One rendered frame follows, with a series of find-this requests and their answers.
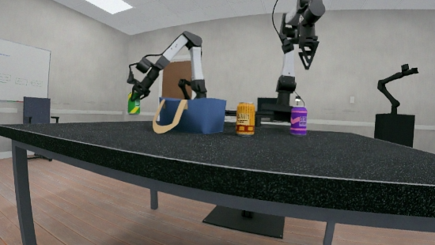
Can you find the green soda can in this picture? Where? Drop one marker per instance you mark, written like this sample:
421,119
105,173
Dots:
133,107

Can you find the blue canvas tote bag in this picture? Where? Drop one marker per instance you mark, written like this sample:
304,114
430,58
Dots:
204,115

